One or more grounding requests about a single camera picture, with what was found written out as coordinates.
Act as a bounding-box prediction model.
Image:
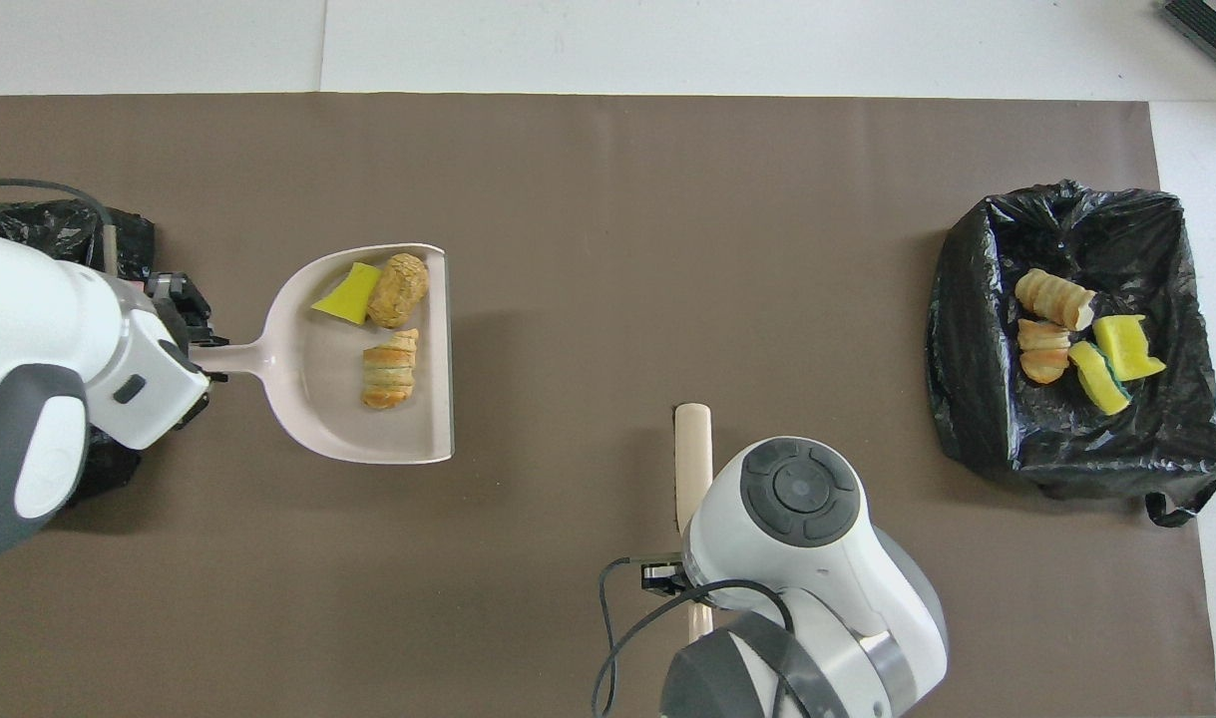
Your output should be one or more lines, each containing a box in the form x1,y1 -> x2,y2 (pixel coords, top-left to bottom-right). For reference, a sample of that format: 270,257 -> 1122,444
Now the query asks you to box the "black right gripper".
639,560 -> 714,600

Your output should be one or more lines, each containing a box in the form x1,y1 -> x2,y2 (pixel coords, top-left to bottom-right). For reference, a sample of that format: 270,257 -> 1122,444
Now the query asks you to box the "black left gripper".
145,271 -> 229,386

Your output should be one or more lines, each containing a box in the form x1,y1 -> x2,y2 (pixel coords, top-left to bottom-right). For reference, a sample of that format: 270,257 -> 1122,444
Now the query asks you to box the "beige plastic dustpan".
191,243 -> 456,466

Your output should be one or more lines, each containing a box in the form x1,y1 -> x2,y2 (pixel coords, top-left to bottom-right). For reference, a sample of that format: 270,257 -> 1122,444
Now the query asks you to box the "beige hand brush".
672,402 -> 716,644

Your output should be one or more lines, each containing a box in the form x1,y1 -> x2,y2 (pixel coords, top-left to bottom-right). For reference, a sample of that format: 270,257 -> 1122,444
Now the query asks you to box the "yellow wedge sponge piece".
310,261 -> 383,325

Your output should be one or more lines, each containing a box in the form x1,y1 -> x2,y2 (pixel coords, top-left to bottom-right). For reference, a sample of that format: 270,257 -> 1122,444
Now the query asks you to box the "pale pastry piece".
360,328 -> 421,411

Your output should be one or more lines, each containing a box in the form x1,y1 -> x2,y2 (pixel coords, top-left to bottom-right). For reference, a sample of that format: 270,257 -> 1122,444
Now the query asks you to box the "brown bread roll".
366,252 -> 431,330

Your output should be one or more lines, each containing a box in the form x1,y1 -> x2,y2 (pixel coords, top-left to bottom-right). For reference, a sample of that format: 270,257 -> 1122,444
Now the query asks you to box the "orange striped croissant piece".
1016,318 -> 1073,385

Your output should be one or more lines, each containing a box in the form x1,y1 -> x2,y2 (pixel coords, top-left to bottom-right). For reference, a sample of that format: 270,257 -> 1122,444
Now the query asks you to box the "yellow green scouring sponge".
1067,340 -> 1133,417

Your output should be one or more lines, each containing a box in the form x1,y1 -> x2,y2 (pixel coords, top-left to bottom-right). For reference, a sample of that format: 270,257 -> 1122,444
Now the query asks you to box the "greenish striped croissant piece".
1013,267 -> 1097,332

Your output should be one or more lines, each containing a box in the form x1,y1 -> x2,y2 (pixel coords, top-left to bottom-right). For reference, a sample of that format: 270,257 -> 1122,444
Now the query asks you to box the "yellow wavy sponge piece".
1092,314 -> 1167,383

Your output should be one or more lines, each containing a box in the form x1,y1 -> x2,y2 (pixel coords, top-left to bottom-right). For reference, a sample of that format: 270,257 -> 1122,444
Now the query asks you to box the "crumpled black trash bag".
0,199 -> 157,512

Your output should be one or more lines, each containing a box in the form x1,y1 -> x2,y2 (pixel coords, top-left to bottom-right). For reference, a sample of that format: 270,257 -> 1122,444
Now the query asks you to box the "black bag lined open bin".
927,179 -> 1216,528

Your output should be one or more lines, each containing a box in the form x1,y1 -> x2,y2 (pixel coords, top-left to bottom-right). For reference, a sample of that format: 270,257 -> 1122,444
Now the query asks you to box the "brown paper table mat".
0,93 -> 1216,718

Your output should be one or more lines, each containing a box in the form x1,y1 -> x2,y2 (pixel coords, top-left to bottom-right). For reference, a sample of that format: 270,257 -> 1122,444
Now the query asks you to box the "black ribbed device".
1161,0 -> 1216,86

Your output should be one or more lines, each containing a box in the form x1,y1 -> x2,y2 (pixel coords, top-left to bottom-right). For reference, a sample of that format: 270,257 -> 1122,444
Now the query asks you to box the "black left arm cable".
0,178 -> 122,282

